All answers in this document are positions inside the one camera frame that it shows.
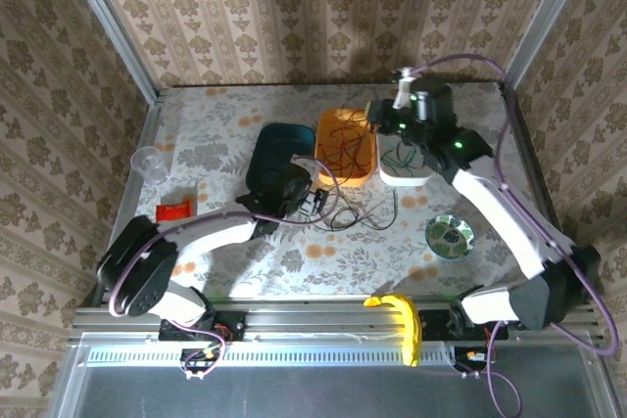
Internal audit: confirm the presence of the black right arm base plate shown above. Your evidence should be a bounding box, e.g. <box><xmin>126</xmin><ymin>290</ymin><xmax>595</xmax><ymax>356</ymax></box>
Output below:
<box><xmin>419</xmin><ymin>307</ymin><xmax>510</xmax><ymax>341</ymax></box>

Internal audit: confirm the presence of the teal plastic tray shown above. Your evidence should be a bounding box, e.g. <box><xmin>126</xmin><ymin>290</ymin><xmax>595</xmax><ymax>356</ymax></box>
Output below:
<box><xmin>246</xmin><ymin>122</ymin><xmax>317</xmax><ymax>197</ymax></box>

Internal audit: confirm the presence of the green thin cable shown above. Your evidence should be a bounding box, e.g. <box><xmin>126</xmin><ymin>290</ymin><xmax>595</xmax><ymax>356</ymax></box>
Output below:
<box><xmin>380</xmin><ymin>140</ymin><xmax>423</xmax><ymax>175</ymax></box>

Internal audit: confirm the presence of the orange plastic tray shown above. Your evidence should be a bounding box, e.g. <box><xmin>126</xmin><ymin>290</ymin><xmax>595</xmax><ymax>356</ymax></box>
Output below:
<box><xmin>313</xmin><ymin>108</ymin><xmax>378</xmax><ymax>189</ymax></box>

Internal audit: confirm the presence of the yellow banana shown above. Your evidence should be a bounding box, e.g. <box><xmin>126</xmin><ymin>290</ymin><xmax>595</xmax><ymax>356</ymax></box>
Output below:
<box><xmin>362</xmin><ymin>294</ymin><xmax>423</xmax><ymax>368</ymax></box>

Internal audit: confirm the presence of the clear plastic cup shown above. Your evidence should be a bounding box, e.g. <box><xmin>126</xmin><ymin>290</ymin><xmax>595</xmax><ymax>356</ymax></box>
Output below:
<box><xmin>129</xmin><ymin>145</ymin><xmax>170</xmax><ymax>185</ymax></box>

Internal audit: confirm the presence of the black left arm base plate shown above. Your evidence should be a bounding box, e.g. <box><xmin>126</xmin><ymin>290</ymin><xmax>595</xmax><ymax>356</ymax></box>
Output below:
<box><xmin>159</xmin><ymin>308</ymin><xmax>246</xmax><ymax>343</ymax></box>

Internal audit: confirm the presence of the aluminium corner post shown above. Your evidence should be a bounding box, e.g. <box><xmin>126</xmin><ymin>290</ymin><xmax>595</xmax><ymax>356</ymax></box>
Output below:
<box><xmin>57</xmin><ymin>0</ymin><xmax>161</xmax><ymax>105</ymax></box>
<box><xmin>501</xmin><ymin>0</ymin><xmax>597</xmax><ymax>90</ymax></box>

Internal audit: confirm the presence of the aluminium side rail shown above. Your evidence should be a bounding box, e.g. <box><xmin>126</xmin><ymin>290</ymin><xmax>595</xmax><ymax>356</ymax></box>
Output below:
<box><xmin>92</xmin><ymin>102</ymin><xmax>166</xmax><ymax>309</ymax></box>
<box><xmin>499</xmin><ymin>80</ymin><xmax>592</xmax><ymax>304</ymax></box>

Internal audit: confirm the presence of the red packet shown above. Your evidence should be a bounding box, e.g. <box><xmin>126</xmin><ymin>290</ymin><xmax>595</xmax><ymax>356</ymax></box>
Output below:
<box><xmin>156</xmin><ymin>199</ymin><xmax>196</xmax><ymax>224</ymax></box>

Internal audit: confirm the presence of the white slotted cable duct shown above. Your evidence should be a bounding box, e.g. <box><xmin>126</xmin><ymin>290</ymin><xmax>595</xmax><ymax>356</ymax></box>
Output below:
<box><xmin>82</xmin><ymin>341</ymin><xmax>457</xmax><ymax>369</ymax></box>

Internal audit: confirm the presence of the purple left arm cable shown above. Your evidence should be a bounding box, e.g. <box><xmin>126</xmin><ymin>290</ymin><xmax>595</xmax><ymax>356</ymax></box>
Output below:
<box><xmin>108</xmin><ymin>156</ymin><xmax>342</xmax><ymax>380</ymax></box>

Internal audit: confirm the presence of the floral tablecloth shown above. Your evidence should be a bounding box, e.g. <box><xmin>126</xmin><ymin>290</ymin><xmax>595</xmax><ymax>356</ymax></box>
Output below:
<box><xmin>113</xmin><ymin>83</ymin><xmax>562</xmax><ymax>301</ymax></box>

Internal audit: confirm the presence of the leaf patterned bowl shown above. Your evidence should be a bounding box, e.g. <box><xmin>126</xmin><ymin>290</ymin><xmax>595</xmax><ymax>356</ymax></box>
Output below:
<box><xmin>423</xmin><ymin>213</ymin><xmax>477</xmax><ymax>261</ymax></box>

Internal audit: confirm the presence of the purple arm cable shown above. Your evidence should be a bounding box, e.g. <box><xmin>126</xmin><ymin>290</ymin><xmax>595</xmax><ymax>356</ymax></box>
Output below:
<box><xmin>108</xmin><ymin>156</ymin><xmax>342</xmax><ymax>380</ymax></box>
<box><xmin>404</xmin><ymin>53</ymin><xmax>621</xmax><ymax>418</ymax></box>

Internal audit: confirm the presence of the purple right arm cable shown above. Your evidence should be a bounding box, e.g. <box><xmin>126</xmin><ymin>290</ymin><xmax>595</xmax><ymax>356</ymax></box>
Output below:
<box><xmin>404</xmin><ymin>53</ymin><xmax>621</xmax><ymax>418</ymax></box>

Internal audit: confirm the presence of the long aluminium base rail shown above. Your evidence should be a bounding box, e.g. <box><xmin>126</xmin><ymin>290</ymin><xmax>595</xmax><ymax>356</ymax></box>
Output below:
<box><xmin>71</xmin><ymin>298</ymin><xmax>602</xmax><ymax>344</ymax></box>

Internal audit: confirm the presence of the black thin cable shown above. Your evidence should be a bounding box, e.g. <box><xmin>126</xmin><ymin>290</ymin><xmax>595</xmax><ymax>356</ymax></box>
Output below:
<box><xmin>313</xmin><ymin>186</ymin><xmax>399</xmax><ymax>234</ymax></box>

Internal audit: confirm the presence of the white plastic tray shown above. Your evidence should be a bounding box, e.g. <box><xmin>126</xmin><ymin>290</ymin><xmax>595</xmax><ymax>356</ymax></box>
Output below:
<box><xmin>376</xmin><ymin>131</ymin><xmax>437</xmax><ymax>188</ymax></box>

